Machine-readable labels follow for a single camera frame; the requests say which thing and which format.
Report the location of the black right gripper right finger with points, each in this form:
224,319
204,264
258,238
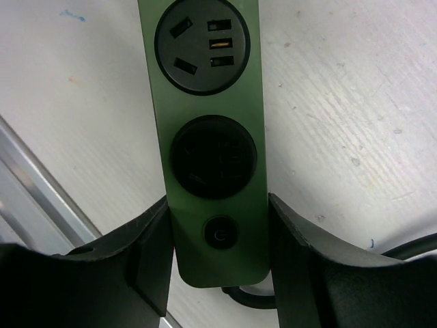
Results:
321,280

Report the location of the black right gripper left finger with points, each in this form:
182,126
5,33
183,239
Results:
118,280

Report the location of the green power strip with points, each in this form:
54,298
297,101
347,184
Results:
205,70

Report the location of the aluminium rail table edge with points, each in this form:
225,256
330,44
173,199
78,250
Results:
36,212

